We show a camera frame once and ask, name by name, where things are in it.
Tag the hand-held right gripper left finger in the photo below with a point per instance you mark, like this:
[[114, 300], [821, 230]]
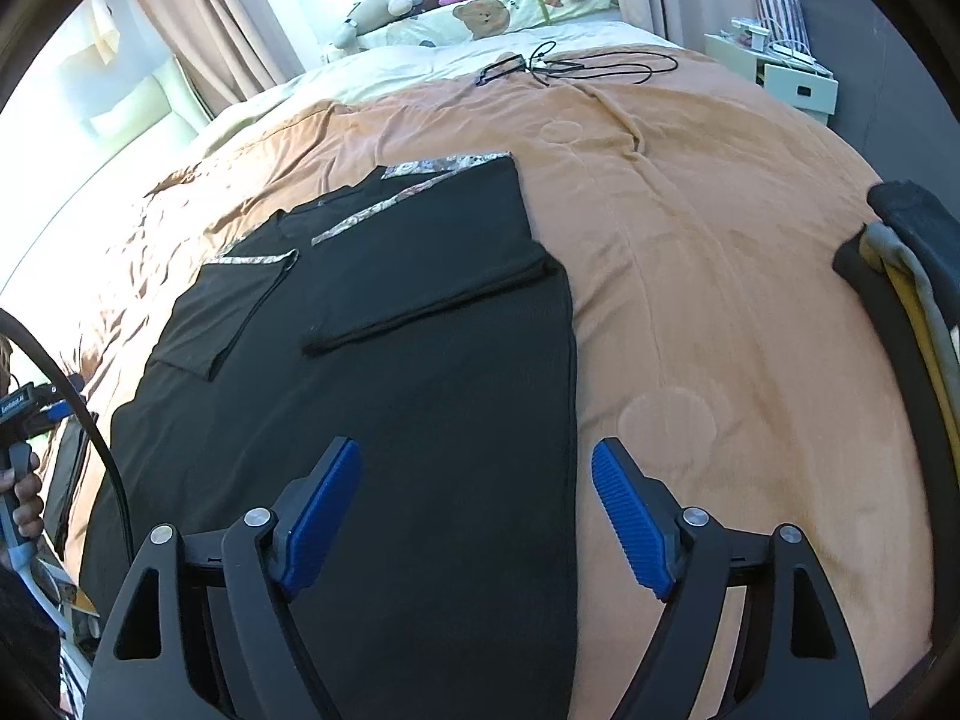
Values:
[[322, 510]]

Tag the folded black clothes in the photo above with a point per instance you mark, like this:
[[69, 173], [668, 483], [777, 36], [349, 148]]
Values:
[[71, 465]]

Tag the person's left hand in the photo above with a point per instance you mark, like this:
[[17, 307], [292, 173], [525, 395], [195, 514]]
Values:
[[30, 510]]

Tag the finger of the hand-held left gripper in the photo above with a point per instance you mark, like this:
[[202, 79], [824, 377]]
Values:
[[56, 409]]

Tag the stack of folded clothes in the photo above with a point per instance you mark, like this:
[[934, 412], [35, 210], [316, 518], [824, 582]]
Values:
[[900, 277]]

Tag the white plush bear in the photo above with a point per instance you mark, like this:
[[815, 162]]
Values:
[[375, 15]]

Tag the white nightstand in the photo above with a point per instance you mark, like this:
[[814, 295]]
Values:
[[795, 86]]

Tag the orange bed blanket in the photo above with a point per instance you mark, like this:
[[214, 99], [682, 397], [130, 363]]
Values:
[[712, 277]]

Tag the cream duvet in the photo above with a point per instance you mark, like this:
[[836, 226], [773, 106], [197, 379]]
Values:
[[420, 64]]

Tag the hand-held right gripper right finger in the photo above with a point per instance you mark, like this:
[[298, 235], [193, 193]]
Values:
[[630, 525]]

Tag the cream padded headboard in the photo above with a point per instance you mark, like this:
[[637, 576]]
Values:
[[127, 97]]

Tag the black shirt with patterned trim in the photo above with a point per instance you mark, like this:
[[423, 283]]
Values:
[[420, 390]]

